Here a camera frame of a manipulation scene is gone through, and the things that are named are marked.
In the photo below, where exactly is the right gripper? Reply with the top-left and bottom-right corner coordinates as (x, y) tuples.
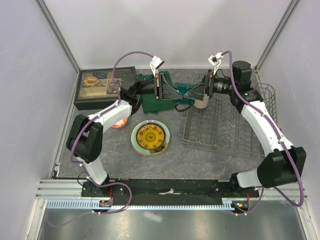
(184, 69), (237, 101)

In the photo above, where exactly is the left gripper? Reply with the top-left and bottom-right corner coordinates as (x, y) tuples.
(135, 74), (184, 101)

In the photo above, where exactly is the beige ceramic cup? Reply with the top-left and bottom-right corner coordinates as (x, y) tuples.
(194, 95), (209, 109)

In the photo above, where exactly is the dark green mug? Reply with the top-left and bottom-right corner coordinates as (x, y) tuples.
(173, 82), (195, 112)

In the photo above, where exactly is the yellow small plate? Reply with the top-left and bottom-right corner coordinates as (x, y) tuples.
(136, 123), (166, 150)

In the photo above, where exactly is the light green flower plate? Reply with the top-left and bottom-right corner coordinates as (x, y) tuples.
(130, 120), (171, 156)

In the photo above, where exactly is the white orange patterned bowl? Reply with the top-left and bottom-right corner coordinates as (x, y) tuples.
(111, 117), (128, 129)

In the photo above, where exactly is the beige bird pattern plate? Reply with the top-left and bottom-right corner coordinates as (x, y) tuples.
(131, 141), (169, 156)

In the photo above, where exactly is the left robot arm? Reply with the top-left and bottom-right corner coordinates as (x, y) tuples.
(66, 73), (184, 197)

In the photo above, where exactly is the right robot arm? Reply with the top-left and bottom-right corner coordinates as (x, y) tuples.
(183, 61), (307, 197)

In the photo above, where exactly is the green folded t-shirt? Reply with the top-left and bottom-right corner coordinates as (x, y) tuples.
(137, 70), (176, 114)

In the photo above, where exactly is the black compartment box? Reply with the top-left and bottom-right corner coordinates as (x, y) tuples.
(73, 66), (136, 111)

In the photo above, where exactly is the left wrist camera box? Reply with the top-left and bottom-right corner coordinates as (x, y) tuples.
(149, 55), (165, 76)

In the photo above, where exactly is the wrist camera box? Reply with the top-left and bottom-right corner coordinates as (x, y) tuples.
(149, 55), (165, 76)
(208, 52), (223, 75)

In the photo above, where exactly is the grey wire dish rack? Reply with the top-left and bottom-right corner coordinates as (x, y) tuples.
(182, 93), (264, 158)

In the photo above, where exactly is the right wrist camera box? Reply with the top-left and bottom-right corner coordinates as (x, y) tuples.
(208, 52), (223, 75)

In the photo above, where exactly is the gold bracelet coil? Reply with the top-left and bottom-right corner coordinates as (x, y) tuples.
(83, 76), (100, 88)

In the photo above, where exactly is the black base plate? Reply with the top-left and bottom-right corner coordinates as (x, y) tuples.
(81, 178), (260, 207)

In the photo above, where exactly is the blue white cable duct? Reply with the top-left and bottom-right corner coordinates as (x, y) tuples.
(47, 195), (236, 211)

